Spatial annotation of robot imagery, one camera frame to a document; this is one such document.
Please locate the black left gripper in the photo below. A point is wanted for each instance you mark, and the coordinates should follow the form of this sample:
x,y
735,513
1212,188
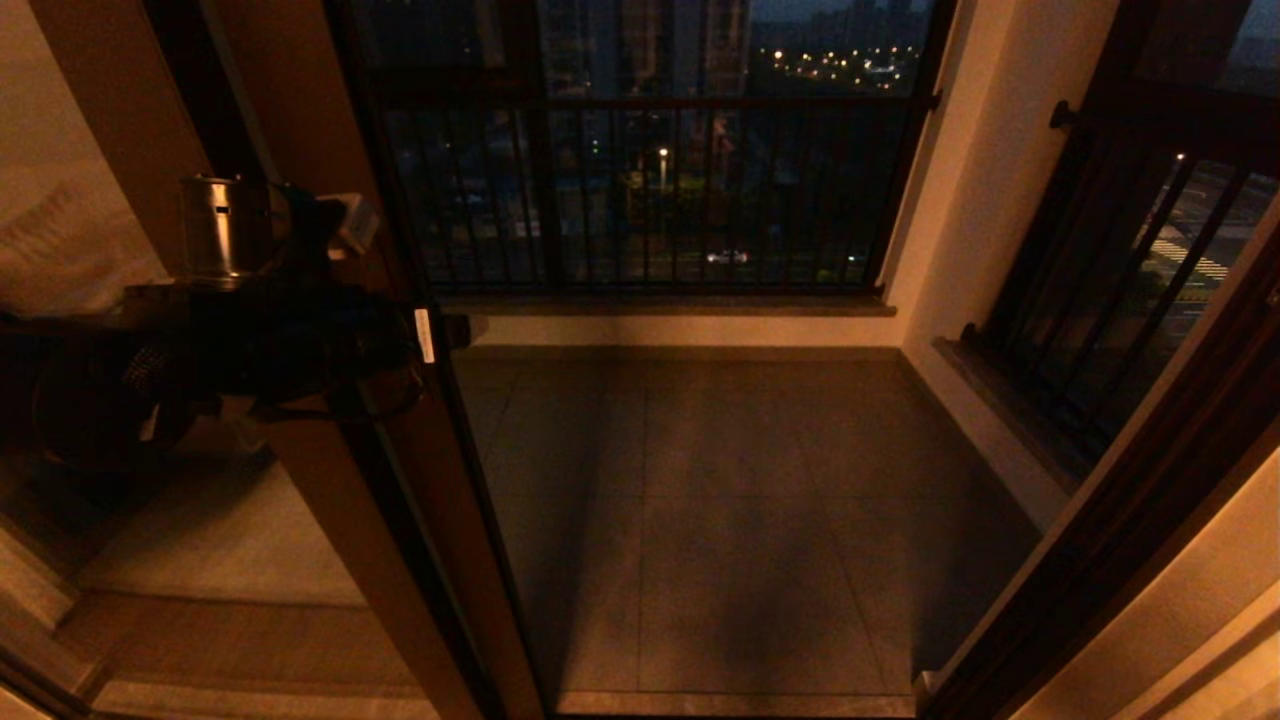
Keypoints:
x,y
350,345

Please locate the brown framed sliding glass door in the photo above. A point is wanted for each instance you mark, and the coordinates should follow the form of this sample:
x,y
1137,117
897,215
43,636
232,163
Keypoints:
x,y
300,100

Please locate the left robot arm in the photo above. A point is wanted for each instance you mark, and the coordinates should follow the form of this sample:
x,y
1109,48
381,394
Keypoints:
x,y
120,360

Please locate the long black metal balcony railing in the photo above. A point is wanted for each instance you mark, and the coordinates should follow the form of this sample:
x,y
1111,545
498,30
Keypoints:
x,y
700,102

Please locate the brown framed fixed glass panel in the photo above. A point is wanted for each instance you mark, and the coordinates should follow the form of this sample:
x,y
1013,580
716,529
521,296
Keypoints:
x,y
120,130

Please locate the short grey stone window sill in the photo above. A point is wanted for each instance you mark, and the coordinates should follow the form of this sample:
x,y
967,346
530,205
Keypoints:
x,y
1010,410

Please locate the dark brown door jamb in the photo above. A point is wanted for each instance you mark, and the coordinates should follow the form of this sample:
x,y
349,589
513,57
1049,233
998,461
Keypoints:
x,y
1150,500

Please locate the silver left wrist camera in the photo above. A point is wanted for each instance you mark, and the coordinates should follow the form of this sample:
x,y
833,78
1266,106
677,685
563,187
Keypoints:
x,y
355,222

